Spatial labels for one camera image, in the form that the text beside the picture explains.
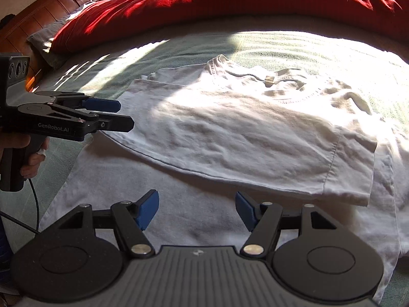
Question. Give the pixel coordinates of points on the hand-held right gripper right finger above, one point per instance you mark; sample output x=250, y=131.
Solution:
x=246, y=208

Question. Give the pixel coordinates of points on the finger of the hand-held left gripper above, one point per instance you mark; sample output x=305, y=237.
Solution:
x=115, y=124
x=102, y=104

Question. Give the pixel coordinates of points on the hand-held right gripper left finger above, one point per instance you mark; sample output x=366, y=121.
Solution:
x=147, y=209

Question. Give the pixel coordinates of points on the white t-shirt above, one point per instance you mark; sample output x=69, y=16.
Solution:
x=223, y=128

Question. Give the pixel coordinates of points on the person's left hand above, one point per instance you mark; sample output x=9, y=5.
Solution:
x=33, y=163

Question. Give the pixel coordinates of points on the grey pillow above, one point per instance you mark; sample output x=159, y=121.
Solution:
x=48, y=43

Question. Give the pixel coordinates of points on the wooden headboard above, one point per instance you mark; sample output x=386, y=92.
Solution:
x=41, y=16

